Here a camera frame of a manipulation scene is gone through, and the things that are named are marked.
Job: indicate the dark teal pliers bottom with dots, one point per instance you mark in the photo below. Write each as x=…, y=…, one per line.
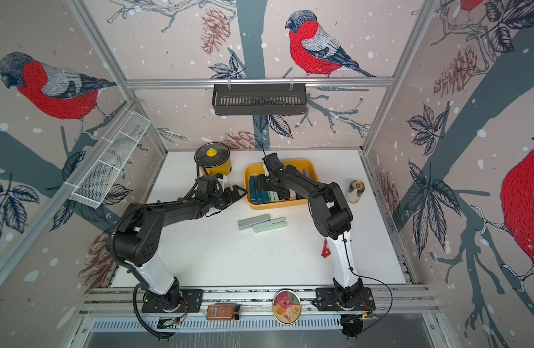
x=259, y=196

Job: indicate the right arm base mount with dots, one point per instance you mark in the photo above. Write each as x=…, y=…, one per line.
x=356, y=297

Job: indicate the red plastic tool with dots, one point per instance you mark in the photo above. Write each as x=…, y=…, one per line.
x=325, y=251

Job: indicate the grey pruning pliers centre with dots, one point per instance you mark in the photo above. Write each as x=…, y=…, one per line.
x=251, y=221

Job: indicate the yellow pot with dark lid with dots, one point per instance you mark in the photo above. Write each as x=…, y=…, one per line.
x=215, y=158

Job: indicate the small brown box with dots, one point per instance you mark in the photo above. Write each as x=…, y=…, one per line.
x=224, y=311

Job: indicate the white mesh wall basket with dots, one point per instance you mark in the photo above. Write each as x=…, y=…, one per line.
x=116, y=148

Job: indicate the mint green pliers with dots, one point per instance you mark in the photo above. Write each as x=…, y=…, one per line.
x=274, y=197
x=269, y=225

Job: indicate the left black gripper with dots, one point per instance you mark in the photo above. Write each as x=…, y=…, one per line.
x=230, y=199

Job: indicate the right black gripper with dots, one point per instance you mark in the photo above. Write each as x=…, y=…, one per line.
x=262, y=183

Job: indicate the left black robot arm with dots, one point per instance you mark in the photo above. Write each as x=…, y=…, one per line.
x=133, y=243

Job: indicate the black hanging wire basket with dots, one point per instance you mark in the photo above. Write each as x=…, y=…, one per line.
x=259, y=99

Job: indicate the yellow plastic storage box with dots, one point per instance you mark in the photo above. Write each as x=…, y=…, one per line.
x=304, y=166

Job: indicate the round pink tin lid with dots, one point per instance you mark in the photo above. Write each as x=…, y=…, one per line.
x=286, y=307

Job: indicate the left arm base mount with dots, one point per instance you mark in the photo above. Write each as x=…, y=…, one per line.
x=176, y=300

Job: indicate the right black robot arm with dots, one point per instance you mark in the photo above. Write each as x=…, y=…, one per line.
x=331, y=217

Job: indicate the black pliers pair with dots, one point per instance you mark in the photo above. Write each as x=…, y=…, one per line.
x=286, y=194

